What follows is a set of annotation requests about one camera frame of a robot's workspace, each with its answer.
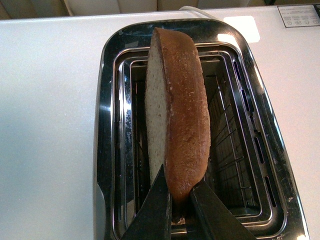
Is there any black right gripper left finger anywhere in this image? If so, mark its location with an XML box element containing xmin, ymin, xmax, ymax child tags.
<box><xmin>121</xmin><ymin>165</ymin><xmax>172</xmax><ymax>240</ymax></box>

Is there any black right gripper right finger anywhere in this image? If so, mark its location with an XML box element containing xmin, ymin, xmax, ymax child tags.
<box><xmin>190</xmin><ymin>179</ymin><xmax>256</xmax><ymax>240</ymax></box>

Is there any brown-crusted bread slice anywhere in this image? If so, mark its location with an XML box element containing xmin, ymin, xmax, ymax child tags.
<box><xmin>144</xmin><ymin>27</ymin><xmax>211</xmax><ymax>223</ymax></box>

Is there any white chrome toaster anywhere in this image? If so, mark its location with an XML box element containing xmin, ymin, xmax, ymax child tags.
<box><xmin>93</xmin><ymin>18</ymin><xmax>310</xmax><ymax>240</ymax></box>

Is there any white label sticker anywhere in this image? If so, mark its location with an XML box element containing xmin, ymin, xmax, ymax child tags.
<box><xmin>277</xmin><ymin>3</ymin><xmax>320</xmax><ymax>28</ymax></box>

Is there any white toaster power cable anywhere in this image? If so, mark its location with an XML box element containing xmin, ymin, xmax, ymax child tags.
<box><xmin>177</xmin><ymin>5</ymin><xmax>218</xmax><ymax>20</ymax></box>

